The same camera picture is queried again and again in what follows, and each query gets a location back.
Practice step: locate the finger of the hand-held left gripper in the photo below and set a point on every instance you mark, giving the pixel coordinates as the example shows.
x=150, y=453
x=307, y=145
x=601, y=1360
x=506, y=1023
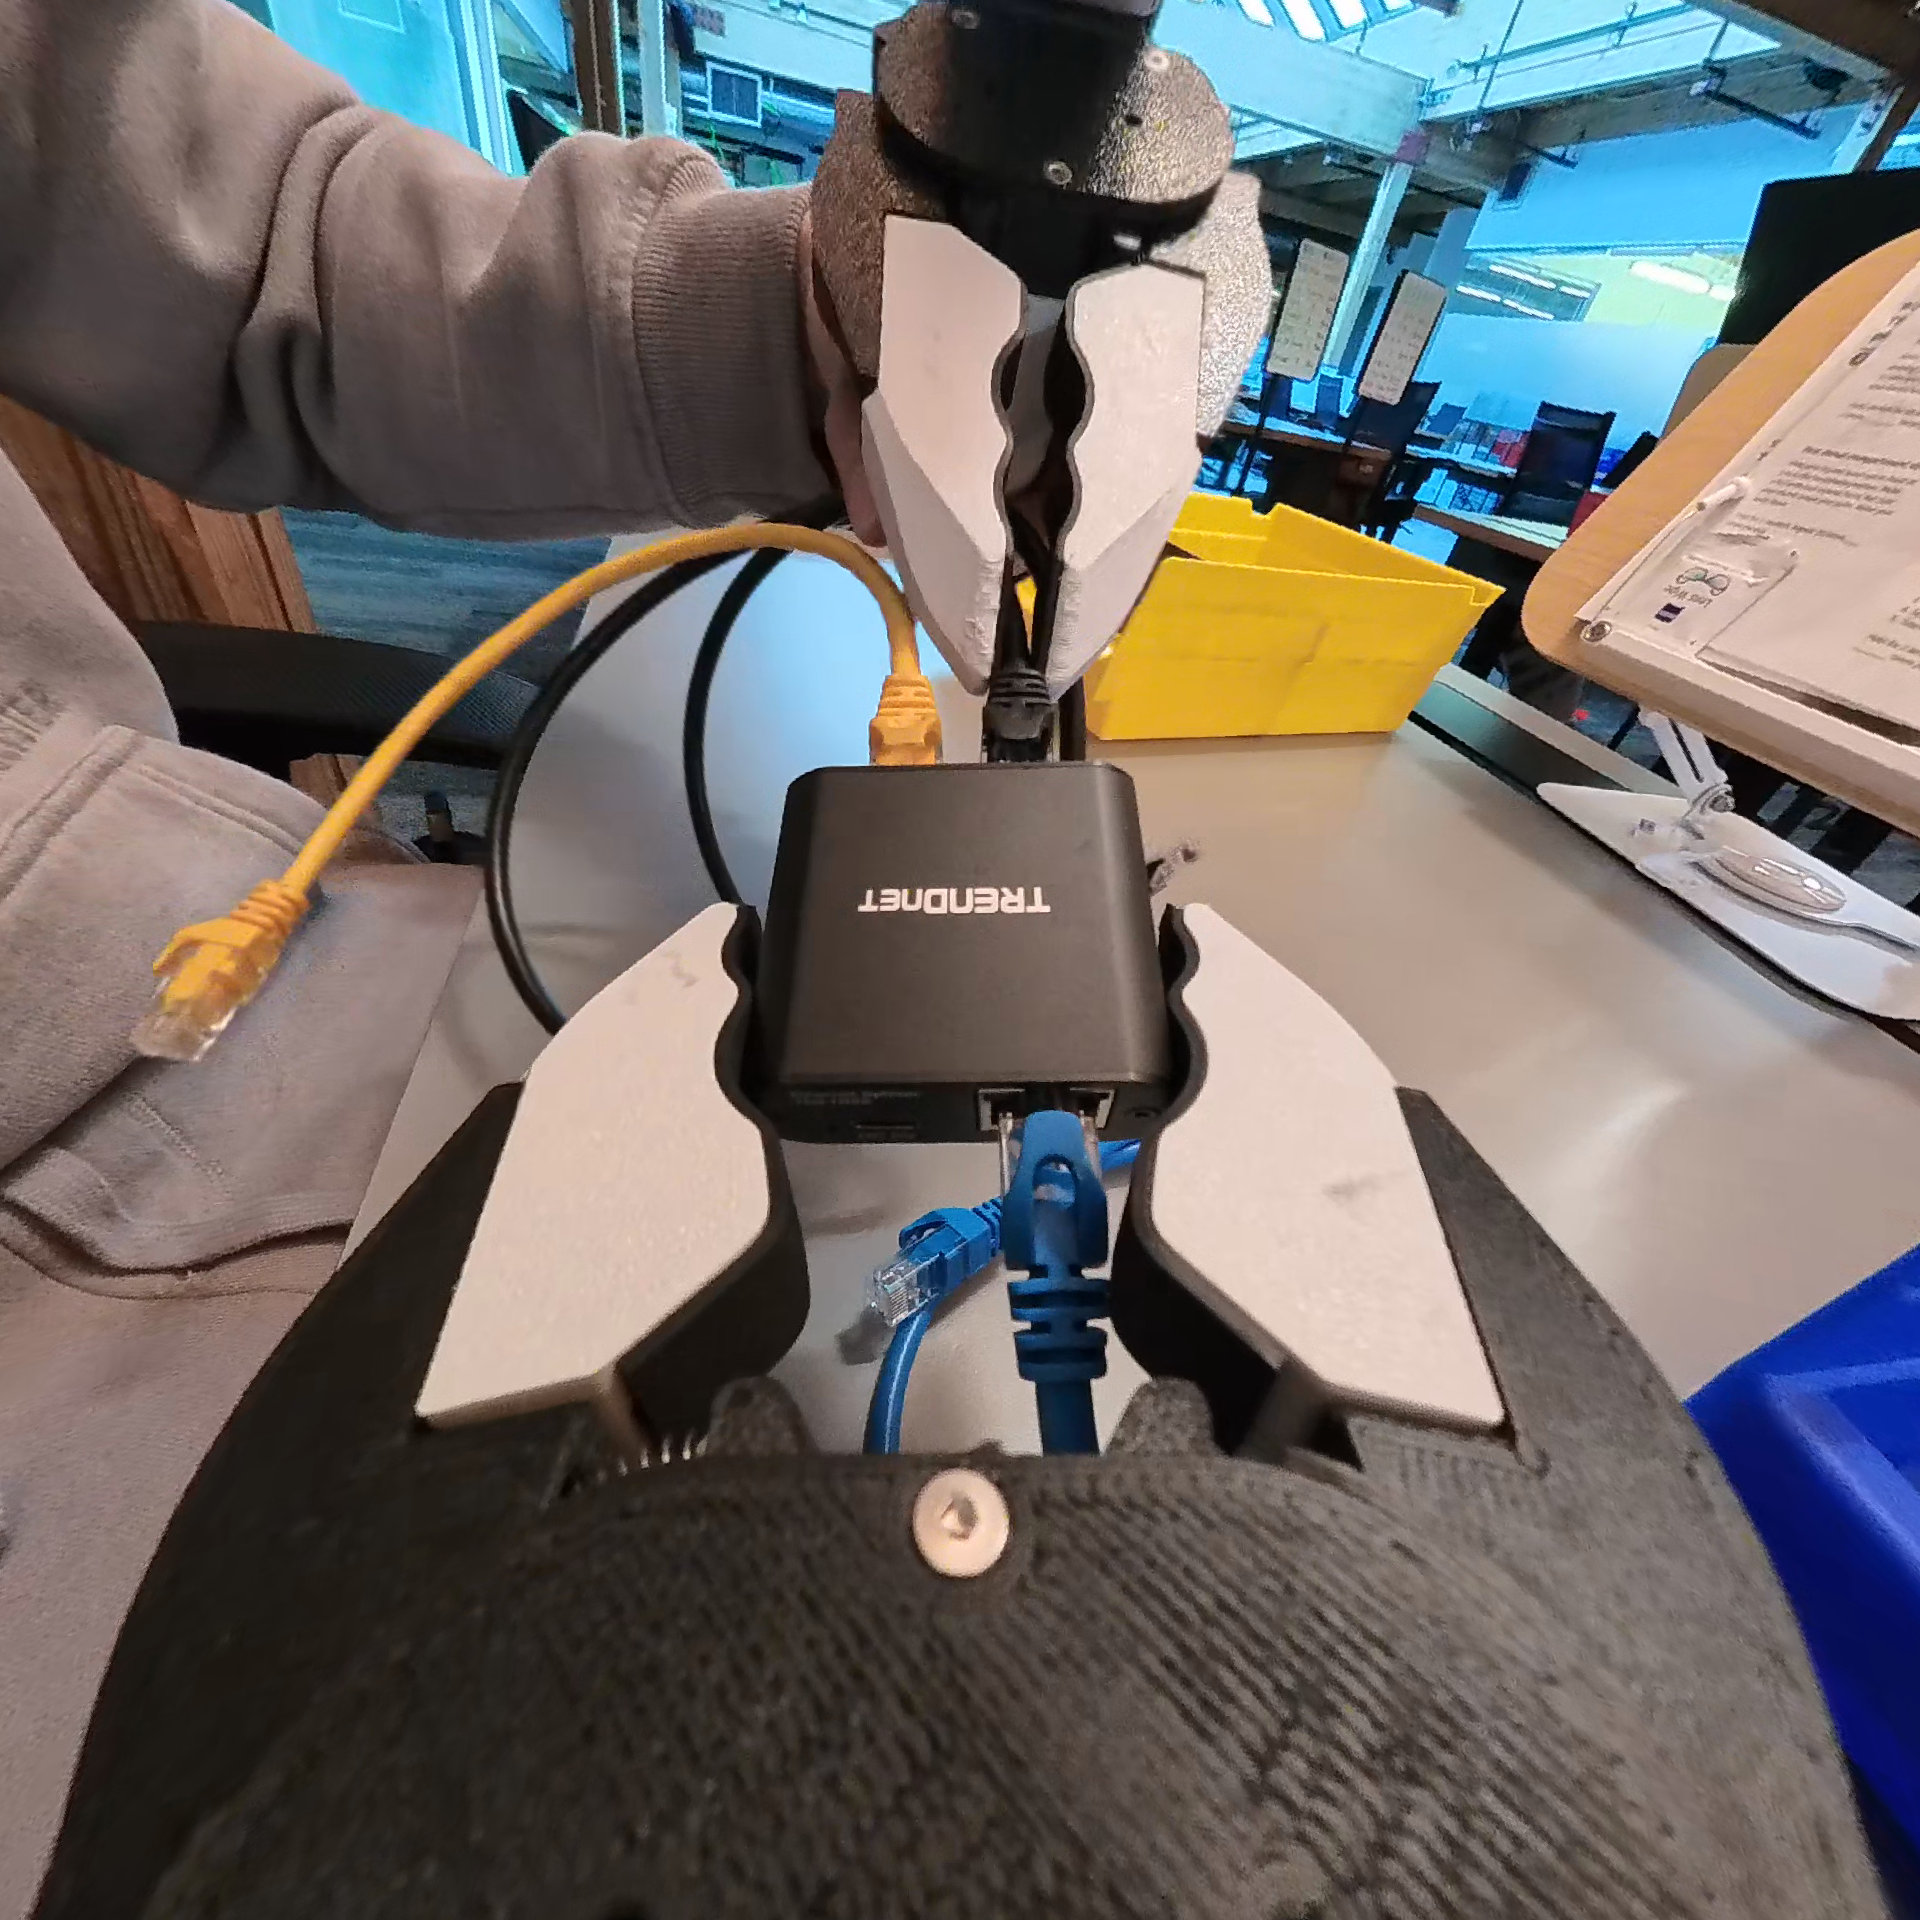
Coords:
x=938, y=436
x=1147, y=422

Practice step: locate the wooden document board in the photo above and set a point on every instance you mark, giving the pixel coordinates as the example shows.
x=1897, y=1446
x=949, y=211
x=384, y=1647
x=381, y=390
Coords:
x=1635, y=510

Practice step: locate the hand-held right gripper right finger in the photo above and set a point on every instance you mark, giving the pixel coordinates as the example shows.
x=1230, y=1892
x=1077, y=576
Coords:
x=1306, y=1184

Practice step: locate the black monitor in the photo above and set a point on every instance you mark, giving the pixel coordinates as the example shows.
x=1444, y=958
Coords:
x=1821, y=247

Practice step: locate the white notice board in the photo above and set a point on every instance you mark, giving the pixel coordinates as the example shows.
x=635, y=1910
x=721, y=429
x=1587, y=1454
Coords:
x=1307, y=307
x=1402, y=340

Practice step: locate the blue plastic bin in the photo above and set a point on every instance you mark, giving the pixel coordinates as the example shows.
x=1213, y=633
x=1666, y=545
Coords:
x=1829, y=1501

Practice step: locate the black network switch box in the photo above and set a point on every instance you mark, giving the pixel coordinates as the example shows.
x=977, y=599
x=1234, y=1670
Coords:
x=961, y=960

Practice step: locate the black chair armrest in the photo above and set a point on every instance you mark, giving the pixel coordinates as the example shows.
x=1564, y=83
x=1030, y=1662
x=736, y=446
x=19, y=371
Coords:
x=300, y=691

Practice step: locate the yellow plastic bin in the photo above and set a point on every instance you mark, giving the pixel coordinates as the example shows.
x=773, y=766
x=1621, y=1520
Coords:
x=1290, y=629

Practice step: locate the white document stand base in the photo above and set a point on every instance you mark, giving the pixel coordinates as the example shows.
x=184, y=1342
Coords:
x=1723, y=885

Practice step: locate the white printed paper sheets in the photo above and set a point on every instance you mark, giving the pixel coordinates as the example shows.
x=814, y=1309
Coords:
x=1844, y=510

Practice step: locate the person's left forearm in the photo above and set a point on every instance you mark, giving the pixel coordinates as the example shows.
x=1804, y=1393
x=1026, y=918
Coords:
x=374, y=301

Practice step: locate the person's left hand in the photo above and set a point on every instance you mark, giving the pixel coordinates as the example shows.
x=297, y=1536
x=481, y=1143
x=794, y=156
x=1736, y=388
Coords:
x=849, y=481

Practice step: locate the black office chair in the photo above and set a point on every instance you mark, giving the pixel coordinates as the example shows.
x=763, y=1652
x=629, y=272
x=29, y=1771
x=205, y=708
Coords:
x=1556, y=457

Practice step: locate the person's grey hoodie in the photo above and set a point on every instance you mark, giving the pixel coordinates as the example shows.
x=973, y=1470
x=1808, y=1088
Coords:
x=118, y=1276

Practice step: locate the brown wooden cabinet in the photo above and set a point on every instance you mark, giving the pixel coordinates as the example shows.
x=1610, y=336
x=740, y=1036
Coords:
x=134, y=524

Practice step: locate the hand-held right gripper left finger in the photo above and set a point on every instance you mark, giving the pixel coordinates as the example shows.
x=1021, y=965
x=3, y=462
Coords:
x=600, y=1172

